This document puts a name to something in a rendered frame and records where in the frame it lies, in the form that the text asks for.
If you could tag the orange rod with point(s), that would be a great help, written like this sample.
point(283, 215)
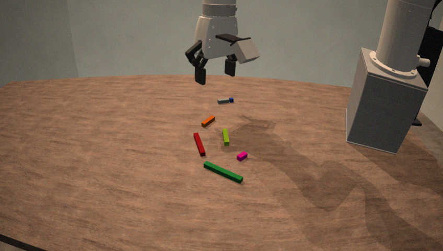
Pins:
point(208, 121)

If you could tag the red rod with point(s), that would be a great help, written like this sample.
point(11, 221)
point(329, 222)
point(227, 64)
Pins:
point(199, 144)

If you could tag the small magenta block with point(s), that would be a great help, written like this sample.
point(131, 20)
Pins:
point(242, 156)

